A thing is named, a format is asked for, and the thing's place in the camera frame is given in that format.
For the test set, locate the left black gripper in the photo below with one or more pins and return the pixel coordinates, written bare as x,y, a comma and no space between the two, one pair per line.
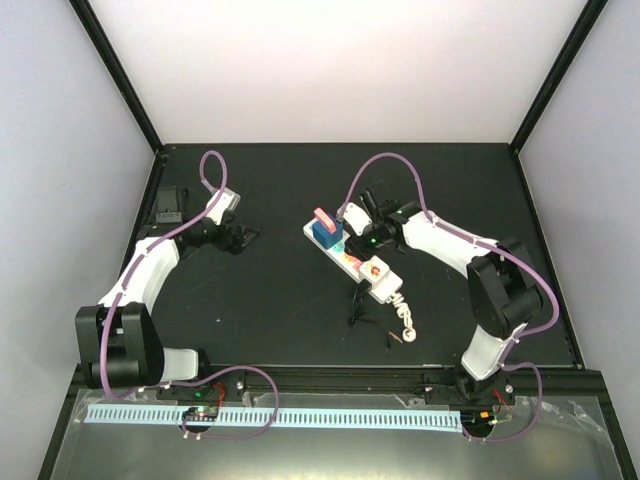
236,246

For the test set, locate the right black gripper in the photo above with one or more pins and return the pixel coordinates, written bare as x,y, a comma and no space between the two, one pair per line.
360,251

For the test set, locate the blue cube plug adapter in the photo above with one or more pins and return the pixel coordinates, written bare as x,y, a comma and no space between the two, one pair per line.
325,238

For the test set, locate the pink plug adapter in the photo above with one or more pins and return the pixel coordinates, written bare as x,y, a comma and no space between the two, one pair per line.
324,222

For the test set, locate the white power strip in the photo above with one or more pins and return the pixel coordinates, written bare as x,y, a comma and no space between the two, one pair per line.
381,292

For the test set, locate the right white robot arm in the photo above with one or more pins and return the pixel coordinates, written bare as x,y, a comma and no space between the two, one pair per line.
503,295

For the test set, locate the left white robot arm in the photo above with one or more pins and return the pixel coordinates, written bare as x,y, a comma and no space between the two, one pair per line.
118,343

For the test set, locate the yellow orange plug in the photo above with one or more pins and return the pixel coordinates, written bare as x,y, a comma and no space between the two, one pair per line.
352,261

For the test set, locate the white plug with red print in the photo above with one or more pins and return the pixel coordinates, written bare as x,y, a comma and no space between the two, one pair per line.
373,270

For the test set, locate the small brown debris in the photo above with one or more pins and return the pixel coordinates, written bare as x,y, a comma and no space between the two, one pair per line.
391,337

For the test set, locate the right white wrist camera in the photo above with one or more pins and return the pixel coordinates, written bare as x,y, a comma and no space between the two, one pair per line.
354,219

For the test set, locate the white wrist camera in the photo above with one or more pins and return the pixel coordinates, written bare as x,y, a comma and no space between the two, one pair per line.
220,203
354,219

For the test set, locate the black cable tie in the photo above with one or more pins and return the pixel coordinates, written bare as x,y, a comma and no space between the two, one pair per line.
357,310

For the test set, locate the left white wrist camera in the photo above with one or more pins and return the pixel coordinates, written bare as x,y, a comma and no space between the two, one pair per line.
220,203

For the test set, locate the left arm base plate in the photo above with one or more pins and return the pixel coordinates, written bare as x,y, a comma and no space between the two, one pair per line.
228,387

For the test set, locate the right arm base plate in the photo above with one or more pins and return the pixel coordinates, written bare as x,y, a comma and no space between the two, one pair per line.
453,387

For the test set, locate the light blue slotted cable duct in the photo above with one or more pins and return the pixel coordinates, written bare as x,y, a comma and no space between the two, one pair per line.
318,418

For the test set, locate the black aluminium front rail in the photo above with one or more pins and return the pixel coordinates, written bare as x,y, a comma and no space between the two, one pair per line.
550,381

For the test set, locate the left black frame post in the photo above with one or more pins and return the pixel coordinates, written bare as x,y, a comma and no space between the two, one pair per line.
89,20

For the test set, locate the black frame post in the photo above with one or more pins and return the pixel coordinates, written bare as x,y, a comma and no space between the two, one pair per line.
89,20
572,45

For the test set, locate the right black frame post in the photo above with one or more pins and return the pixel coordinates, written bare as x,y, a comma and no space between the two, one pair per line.
572,45

